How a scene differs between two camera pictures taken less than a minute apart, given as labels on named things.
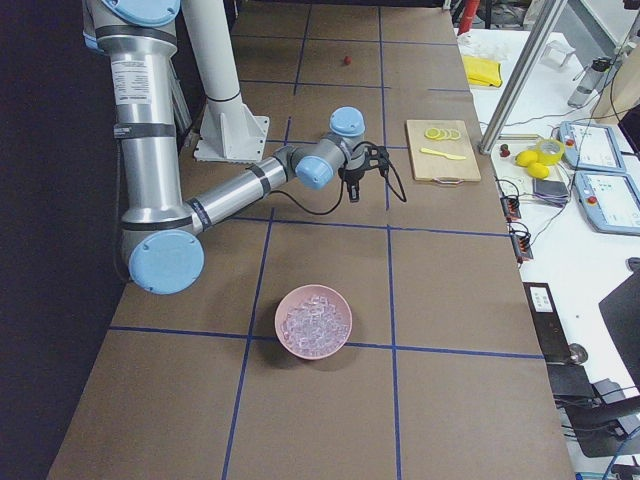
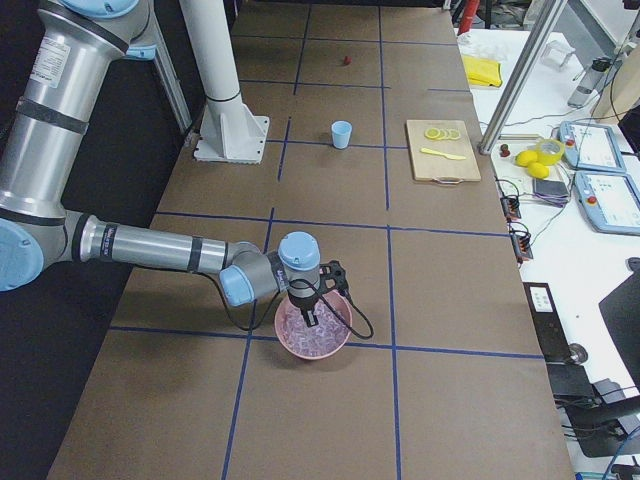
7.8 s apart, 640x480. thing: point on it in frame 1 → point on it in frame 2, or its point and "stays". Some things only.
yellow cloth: [482, 72] stays
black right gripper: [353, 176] → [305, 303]
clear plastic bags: [475, 44] stays
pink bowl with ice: [312, 321] stays
